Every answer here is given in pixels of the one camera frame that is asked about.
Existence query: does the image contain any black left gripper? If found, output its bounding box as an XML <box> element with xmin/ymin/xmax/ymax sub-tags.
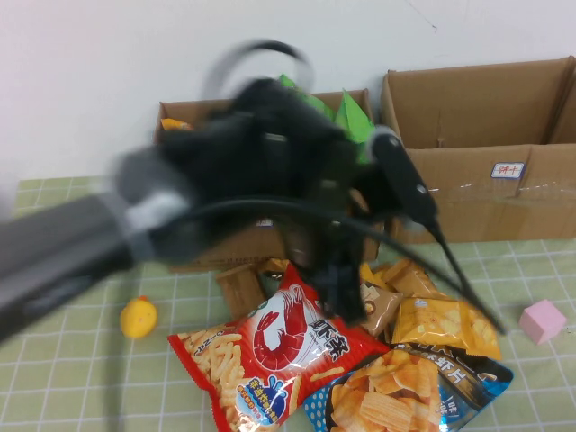
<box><xmin>264</xmin><ymin>115</ymin><xmax>366</xmax><ymax>329</ymax></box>

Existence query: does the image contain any brown gold snack packet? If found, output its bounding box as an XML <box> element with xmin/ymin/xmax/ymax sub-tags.
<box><xmin>256</xmin><ymin>256</ymin><xmax>293</xmax><ymax>277</ymax></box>

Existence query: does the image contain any golden brown snack packet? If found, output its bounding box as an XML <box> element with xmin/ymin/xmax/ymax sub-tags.
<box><xmin>359</xmin><ymin>257</ymin><xmax>436</xmax><ymax>301</ymax></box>

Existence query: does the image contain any orange mushroom snack bag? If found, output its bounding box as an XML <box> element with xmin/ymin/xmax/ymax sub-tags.
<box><xmin>160</xmin><ymin>117</ymin><xmax>194</xmax><ymax>132</ymax></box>

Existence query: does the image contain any tan chocolate biscuit packet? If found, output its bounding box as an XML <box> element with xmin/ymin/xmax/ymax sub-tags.
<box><xmin>358</xmin><ymin>280</ymin><xmax>405</xmax><ymax>338</ymax></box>

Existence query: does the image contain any red shrimp stick bag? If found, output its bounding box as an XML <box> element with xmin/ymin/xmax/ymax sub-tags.
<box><xmin>166</xmin><ymin>262</ymin><xmax>391</xmax><ymax>432</ymax></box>

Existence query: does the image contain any yellow cracker packet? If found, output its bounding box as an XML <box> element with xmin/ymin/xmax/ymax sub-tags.
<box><xmin>458</xmin><ymin>301</ymin><xmax>504</xmax><ymax>362</ymax></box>
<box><xmin>391</xmin><ymin>296</ymin><xmax>473</xmax><ymax>357</ymax></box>

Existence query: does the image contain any brown wafer packet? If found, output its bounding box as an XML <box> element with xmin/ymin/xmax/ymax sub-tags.
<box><xmin>214</xmin><ymin>264</ymin><xmax>268</xmax><ymax>320</ymax></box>

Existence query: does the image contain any left cardboard box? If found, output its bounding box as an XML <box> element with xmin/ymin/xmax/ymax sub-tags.
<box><xmin>154</xmin><ymin>88</ymin><xmax>384</xmax><ymax>276</ymax></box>

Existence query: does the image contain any cardboard box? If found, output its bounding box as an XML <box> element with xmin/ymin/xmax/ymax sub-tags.
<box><xmin>381</xmin><ymin>55</ymin><xmax>576</xmax><ymax>246</ymax></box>
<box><xmin>154</xmin><ymin>88</ymin><xmax>384</xmax><ymax>276</ymax></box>

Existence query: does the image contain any blue black shrimp chips bag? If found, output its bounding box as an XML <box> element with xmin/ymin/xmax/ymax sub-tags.
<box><xmin>302</xmin><ymin>340</ymin><xmax>515</xmax><ymax>432</ymax></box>

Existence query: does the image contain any right cardboard box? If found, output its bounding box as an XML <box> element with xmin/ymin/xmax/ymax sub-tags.
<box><xmin>381</xmin><ymin>55</ymin><xmax>576</xmax><ymax>246</ymax></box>

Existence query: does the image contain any large green chips bag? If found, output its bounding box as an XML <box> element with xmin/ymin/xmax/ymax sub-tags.
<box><xmin>275</xmin><ymin>73</ymin><xmax>378</xmax><ymax>166</ymax></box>

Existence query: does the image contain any yellow duck toy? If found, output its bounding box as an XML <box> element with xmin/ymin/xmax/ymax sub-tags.
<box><xmin>119</xmin><ymin>294</ymin><xmax>159</xmax><ymax>340</ymax></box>

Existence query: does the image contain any light pink cube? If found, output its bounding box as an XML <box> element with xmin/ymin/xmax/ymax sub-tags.
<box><xmin>517</xmin><ymin>298</ymin><xmax>569</xmax><ymax>347</ymax></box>

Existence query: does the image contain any green checked tablecloth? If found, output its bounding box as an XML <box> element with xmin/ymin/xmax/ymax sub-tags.
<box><xmin>0</xmin><ymin>176</ymin><xmax>576</xmax><ymax>432</ymax></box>

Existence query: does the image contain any long black camera cable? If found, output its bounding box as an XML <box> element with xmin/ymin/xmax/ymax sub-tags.
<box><xmin>105</xmin><ymin>196</ymin><xmax>509</xmax><ymax>432</ymax></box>

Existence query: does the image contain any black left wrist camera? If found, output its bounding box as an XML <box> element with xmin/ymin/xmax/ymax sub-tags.
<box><xmin>367</xmin><ymin>126</ymin><xmax>441</xmax><ymax>231</ymax></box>

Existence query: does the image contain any black looped gripper cable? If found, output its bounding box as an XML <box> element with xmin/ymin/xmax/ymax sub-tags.
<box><xmin>199</xmin><ymin>39</ymin><xmax>317</xmax><ymax>103</ymax></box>

